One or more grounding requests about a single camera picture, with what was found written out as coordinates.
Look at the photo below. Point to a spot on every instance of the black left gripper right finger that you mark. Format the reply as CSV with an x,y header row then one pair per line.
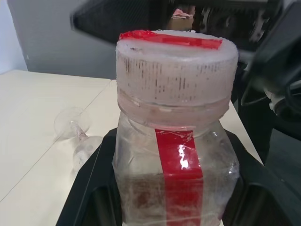
x,y
263,193

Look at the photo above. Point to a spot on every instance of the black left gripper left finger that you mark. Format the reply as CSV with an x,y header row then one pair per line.
x,y
94,179

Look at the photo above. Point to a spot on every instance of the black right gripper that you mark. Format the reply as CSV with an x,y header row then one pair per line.
x,y
282,54

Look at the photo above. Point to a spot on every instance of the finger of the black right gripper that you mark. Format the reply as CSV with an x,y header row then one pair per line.
x,y
122,16

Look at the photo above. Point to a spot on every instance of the clear bottle with red tape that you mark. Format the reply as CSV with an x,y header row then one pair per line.
x,y
174,94

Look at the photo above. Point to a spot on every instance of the clear wine glass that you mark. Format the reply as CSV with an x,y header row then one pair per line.
x,y
78,139

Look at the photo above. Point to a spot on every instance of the pink cloth item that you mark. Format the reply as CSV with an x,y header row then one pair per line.
x,y
183,13

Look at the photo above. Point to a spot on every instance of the brown cardboard box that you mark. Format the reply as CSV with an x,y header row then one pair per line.
x,y
181,24

